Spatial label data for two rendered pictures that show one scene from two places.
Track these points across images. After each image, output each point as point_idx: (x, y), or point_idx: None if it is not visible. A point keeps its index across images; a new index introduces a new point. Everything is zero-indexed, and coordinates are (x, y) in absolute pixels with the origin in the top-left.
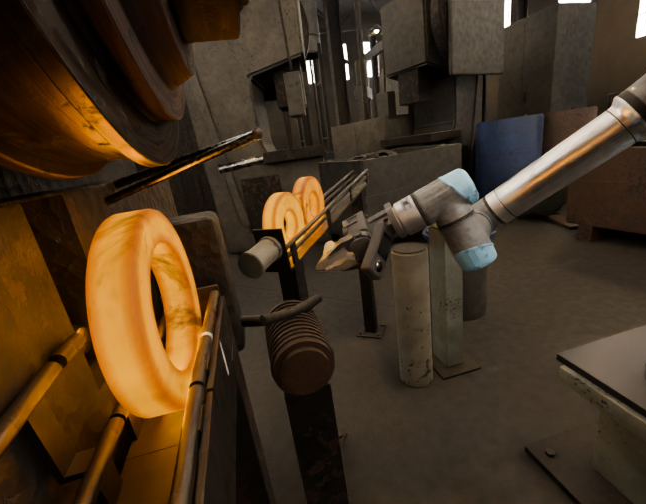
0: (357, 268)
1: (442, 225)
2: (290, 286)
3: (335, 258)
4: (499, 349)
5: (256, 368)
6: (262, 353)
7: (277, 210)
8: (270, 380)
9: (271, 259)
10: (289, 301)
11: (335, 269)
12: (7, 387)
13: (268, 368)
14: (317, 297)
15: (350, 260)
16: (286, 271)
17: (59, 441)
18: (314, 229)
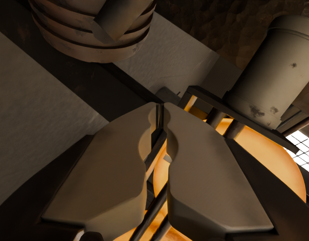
0: (16, 191)
1: None
2: (135, 86)
3: (195, 150)
4: None
5: (39, 71)
6: (38, 90)
7: (295, 191)
8: (20, 56)
9: (278, 68)
10: (134, 46)
11: (129, 122)
12: None
13: (27, 72)
14: (121, 17)
15: (119, 196)
16: (193, 86)
17: None
18: (143, 229)
